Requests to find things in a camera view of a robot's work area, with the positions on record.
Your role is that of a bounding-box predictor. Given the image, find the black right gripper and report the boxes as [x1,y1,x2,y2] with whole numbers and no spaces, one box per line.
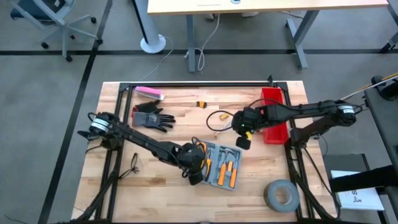
[235,106,269,151]

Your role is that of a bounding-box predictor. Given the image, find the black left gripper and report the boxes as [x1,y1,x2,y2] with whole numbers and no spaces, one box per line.
[179,142,206,187]

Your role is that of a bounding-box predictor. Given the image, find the yellow handled pliers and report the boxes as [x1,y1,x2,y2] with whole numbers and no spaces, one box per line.
[203,148,213,183]

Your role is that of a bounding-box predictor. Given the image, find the grey plastic tool case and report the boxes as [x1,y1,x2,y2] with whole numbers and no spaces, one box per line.
[198,140,244,191]

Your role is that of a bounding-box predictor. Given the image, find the red plastic bin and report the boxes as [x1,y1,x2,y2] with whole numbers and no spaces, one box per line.
[260,87,290,146]

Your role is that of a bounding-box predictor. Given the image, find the grey black work glove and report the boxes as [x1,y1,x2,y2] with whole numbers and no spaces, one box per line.
[132,111,177,133]

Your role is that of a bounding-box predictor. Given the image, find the black red work glove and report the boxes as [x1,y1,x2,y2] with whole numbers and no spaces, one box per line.
[131,100,164,118]

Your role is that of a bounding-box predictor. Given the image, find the pink flat package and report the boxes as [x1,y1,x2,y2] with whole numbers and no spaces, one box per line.
[134,86,165,101]

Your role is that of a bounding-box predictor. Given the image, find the white paper sheet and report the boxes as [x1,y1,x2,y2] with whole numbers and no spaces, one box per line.
[330,170,386,212]

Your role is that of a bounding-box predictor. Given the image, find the grey pole with white base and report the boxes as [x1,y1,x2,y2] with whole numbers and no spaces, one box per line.
[132,0,167,55]

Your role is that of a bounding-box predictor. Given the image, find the wooden desk with grey legs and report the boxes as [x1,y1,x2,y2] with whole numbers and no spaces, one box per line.
[146,0,398,74]

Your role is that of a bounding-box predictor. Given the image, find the white yellow rod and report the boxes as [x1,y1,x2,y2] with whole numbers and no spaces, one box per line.
[340,72,398,101]

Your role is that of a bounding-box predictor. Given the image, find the dark grey cabinet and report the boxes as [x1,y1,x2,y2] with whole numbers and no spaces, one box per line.
[362,86,398,224]

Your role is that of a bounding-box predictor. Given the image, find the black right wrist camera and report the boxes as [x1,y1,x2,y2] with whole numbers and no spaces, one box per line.
[231,111,250,134]

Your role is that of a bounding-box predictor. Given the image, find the grey duct tape roll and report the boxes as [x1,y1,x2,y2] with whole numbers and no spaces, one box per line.
[263,179,301,213]

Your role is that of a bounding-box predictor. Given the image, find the black cable tie loop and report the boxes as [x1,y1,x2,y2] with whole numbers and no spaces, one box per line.
[119,152,140,180]

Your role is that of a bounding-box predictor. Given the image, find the black aluminium table frame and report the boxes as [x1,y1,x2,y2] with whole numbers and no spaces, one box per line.
[70,75,340,224]

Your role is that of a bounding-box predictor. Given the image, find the white floor cable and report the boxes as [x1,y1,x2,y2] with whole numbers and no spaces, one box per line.
[139,36,175,82]
[185,18,220,72]

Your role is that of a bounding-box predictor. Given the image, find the black strap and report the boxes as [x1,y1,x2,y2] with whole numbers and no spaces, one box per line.
[328,164,398,194]

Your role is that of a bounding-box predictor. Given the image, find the white frame office chair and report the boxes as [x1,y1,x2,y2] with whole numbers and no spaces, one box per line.
[9,0,104,63]

